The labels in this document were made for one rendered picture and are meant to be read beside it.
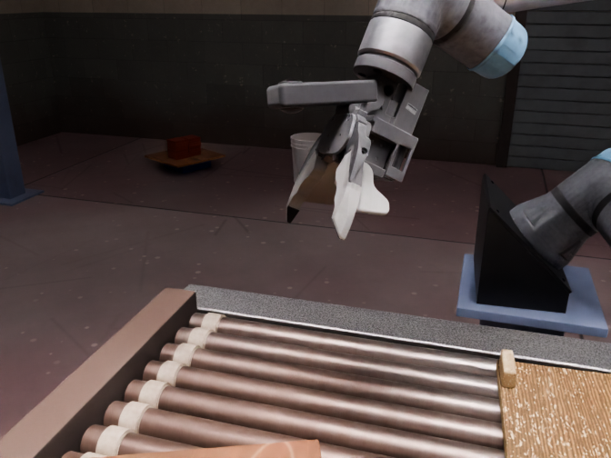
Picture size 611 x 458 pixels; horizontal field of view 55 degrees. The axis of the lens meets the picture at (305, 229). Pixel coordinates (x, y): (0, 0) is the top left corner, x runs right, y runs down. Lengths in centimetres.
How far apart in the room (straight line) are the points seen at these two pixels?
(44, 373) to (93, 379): 181
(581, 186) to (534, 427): 54
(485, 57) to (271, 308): 57
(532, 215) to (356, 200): 68
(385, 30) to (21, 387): 222
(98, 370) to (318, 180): 42
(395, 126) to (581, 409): 45
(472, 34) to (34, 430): 70
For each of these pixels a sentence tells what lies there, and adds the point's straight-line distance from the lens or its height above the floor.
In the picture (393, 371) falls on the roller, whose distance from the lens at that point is 91.
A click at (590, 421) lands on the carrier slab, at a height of 94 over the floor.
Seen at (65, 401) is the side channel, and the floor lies 95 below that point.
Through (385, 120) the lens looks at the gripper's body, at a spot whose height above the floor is 131.
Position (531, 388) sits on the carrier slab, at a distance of 89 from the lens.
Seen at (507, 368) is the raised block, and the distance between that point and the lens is 87.
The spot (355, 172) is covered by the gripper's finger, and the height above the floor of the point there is 127.
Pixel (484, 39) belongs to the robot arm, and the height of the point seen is 139.
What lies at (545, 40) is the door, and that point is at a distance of 538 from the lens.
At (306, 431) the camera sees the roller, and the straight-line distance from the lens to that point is 81.
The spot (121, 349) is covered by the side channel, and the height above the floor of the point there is 95.
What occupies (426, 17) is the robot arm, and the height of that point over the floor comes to 141.
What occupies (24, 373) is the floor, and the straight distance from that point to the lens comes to 272.
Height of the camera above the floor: 144
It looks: 22 degrees down
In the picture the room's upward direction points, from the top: straight up
